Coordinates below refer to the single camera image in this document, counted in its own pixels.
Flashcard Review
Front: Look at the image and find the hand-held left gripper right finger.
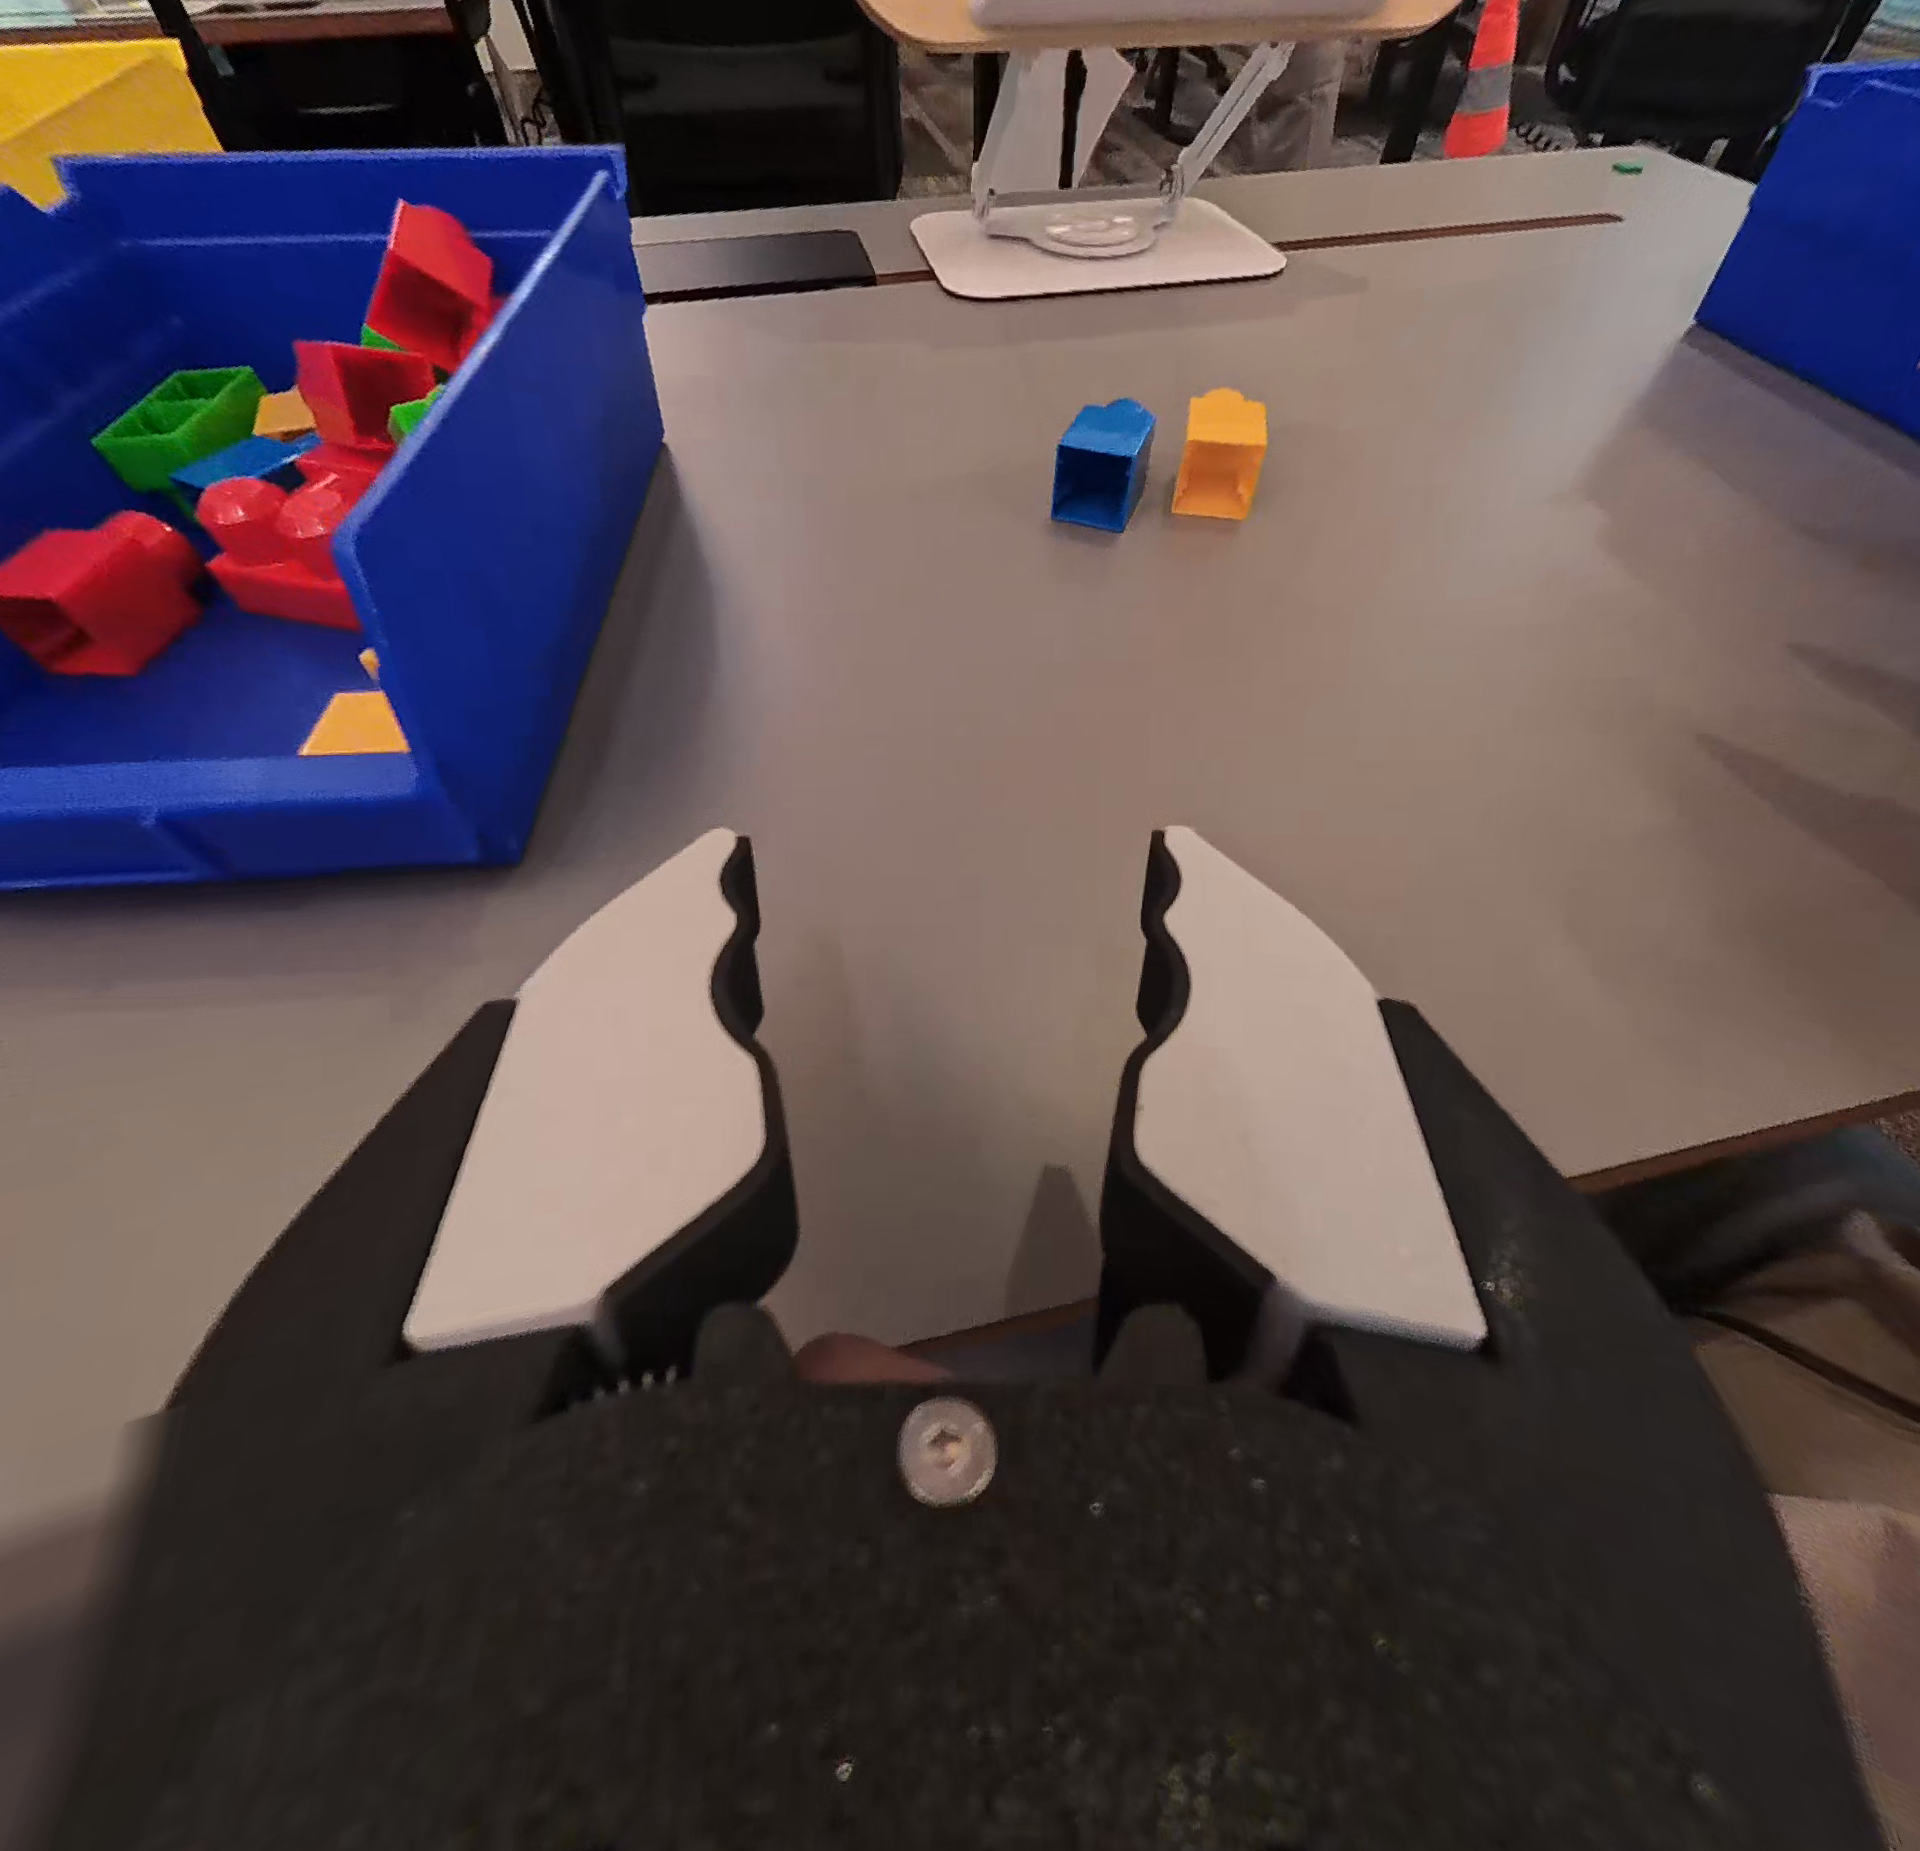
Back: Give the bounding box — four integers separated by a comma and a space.
1096, 828, 1490, 1396

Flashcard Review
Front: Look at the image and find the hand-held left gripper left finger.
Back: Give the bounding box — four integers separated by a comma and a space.
402, 828, 802, 1389

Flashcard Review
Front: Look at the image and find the blue plastic bin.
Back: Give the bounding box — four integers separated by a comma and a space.
0, 145, 668, 892
1693, 64, 1920, 445

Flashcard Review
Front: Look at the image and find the yellow single-stud block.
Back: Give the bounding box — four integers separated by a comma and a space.
1168, 389, 1270, 522

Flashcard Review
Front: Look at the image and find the blue single-stud block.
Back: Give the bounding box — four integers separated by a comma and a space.
1051, 398, 1159, 537

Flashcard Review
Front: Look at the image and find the pile of mixed blocks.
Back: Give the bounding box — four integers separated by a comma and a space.
0, 204, 505, 763

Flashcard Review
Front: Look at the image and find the flat table hatch cover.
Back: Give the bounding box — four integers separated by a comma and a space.
630, 226, 883, 308

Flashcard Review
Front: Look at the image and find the orange traffic cone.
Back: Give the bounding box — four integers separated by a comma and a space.
1441, 0, 1528, 164

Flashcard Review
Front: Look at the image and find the black mesh office chair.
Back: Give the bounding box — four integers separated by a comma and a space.
531, 0, 910, 220

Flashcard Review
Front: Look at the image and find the yellow plastic bin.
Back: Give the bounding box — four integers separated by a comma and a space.
0, 40, 225, 211

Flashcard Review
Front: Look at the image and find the wood-edged desk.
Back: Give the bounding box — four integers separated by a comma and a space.
0, 0, 500, 50

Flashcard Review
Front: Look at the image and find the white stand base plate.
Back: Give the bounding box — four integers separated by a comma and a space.
910, 204, 1288, 304

